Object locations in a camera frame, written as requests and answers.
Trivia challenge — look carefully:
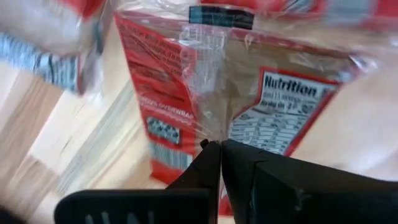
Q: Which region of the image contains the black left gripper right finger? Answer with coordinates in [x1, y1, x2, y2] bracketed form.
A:
[221, 139, 398, 224]

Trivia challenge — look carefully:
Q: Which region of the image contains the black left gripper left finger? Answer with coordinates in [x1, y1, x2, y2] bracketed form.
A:
[54, 140, 222, 224]

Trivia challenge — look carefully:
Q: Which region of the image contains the red popcorn bag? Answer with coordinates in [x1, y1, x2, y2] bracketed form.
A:
[114, 6, 358, 217]
[0, 0, 108, 96]
[198, 0, 398, 32]

